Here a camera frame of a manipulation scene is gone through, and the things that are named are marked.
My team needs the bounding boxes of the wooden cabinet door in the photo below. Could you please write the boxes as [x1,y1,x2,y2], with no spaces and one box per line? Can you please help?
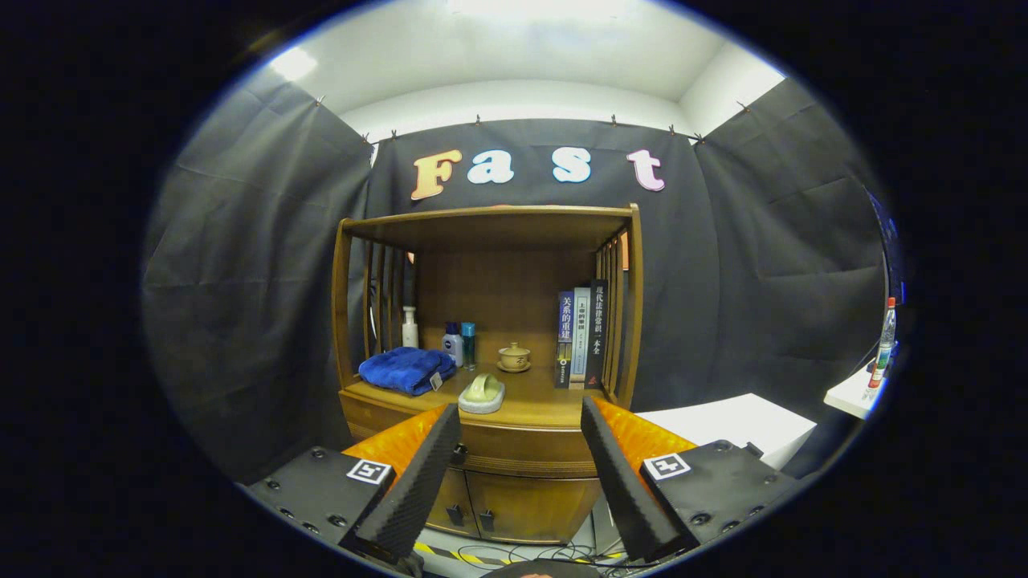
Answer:
[466,474,602,545]
[426,467,484,537]

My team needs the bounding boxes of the white side table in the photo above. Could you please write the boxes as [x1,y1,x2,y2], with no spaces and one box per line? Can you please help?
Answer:
[823,361,884,420]

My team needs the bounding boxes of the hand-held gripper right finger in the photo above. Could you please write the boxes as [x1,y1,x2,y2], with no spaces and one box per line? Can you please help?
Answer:
[580,395,798,563]

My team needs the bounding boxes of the small ceiling light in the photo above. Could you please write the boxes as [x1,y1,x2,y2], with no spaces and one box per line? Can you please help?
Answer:
[269,46,318,83]

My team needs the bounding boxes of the yellow black hazard tape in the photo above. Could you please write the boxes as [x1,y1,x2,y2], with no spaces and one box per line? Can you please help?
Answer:
[414,542,627,564]

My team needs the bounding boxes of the dark blue board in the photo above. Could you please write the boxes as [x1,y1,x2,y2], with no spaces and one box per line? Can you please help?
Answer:
[867,189,906,306]

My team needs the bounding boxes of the white box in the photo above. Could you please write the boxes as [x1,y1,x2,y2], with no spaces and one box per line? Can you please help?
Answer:
[634,393,818,470]

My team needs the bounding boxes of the light grey book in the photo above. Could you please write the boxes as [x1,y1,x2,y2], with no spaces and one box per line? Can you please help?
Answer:
[572,287,591,389]

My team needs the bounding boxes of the black floor cables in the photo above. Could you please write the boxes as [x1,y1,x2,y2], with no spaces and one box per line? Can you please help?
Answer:
[450,542,635,575]

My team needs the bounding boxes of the blue towel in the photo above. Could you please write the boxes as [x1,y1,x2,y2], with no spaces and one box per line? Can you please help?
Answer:
[358,346,457,397]

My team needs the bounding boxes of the wooden drawer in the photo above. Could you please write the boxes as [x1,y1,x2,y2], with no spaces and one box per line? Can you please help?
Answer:
[341,389,602,480]

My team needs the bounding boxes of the wooden cabinet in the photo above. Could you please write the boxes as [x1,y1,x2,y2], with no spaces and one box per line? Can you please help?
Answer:
[331,203,643,545]

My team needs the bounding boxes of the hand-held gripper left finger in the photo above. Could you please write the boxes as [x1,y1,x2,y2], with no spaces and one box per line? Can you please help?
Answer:
[245,403,463,563]

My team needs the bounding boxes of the black book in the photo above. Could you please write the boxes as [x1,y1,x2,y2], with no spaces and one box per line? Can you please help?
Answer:
[585,279,609,390]

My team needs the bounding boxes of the black backdrop cloth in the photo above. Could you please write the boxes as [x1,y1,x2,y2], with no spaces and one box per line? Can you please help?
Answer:
[143,76,888,482]

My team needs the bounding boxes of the red label water bottle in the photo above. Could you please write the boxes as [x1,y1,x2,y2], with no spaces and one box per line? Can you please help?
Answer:
[867,297,897,390]

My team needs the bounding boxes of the wooden countertop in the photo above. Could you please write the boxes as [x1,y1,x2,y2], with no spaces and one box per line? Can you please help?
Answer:
[339,365,631,430]

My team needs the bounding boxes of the ceiling light panel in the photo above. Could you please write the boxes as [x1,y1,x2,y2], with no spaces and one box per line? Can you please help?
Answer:
[446,0,643,21]

